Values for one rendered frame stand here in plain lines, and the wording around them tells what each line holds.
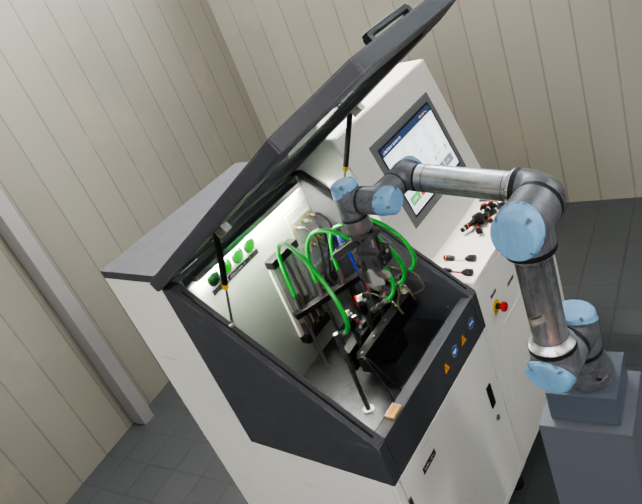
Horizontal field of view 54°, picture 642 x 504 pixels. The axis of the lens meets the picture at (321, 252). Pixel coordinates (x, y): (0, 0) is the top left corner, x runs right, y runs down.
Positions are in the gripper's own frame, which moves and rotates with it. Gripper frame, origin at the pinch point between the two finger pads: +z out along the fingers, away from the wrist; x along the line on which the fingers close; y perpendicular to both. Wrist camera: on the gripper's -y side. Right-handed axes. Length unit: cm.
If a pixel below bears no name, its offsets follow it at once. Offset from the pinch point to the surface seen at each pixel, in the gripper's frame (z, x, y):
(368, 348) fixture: 25.5, -1.0, -11.8
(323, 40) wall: -18, 231, -169
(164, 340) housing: 1, -34, -63
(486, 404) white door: 69, 21, 10
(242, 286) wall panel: -4.7, -10.7, -44.2
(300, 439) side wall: 34, -34, -21
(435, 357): 28.9, 2.8, 9.8
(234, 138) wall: 27, 188, -244
